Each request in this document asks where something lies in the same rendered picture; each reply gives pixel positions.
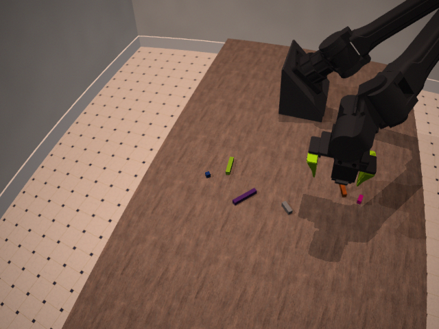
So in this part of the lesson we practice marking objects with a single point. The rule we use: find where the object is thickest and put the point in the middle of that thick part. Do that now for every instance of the purple rod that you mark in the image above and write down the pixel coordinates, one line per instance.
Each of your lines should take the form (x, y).
(244, 196)

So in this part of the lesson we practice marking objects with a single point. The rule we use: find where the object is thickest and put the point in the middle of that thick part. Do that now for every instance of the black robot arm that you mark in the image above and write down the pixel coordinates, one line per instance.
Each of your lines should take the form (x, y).
(381, 101)

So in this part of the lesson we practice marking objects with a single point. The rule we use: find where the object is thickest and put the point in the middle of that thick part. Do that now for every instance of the grey rectangular bar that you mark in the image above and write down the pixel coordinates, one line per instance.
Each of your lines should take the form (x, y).
(286, 206)

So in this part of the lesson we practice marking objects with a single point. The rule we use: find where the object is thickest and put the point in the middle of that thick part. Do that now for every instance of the orange rod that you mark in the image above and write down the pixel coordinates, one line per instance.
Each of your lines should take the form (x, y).
(343, 190)

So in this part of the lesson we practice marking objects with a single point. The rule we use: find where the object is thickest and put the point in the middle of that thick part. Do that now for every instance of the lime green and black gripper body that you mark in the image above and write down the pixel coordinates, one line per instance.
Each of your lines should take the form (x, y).
(368, 163)

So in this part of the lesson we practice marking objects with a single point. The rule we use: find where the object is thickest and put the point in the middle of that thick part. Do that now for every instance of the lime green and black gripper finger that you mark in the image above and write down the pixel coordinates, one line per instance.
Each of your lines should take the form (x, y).
(311, 161)
(365, 176)

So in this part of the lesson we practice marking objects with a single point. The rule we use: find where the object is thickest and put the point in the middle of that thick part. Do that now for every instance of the lime green rectangular bar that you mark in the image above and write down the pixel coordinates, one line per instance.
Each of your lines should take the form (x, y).
(229, 166)

